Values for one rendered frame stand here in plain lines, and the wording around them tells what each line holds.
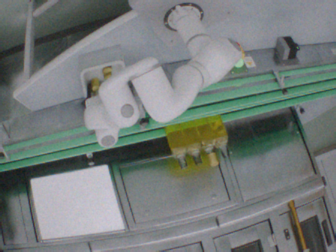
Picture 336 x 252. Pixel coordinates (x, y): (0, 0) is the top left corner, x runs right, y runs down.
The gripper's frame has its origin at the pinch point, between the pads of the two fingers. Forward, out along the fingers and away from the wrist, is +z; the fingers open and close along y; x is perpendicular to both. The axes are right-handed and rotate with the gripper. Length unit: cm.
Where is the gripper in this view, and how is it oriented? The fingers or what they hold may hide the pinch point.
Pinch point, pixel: (95, 91)
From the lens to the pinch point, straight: 170.9
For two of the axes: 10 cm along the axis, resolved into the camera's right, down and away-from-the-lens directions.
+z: -2.9, -6.4, 7.2
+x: -0.6, -7.4, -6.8
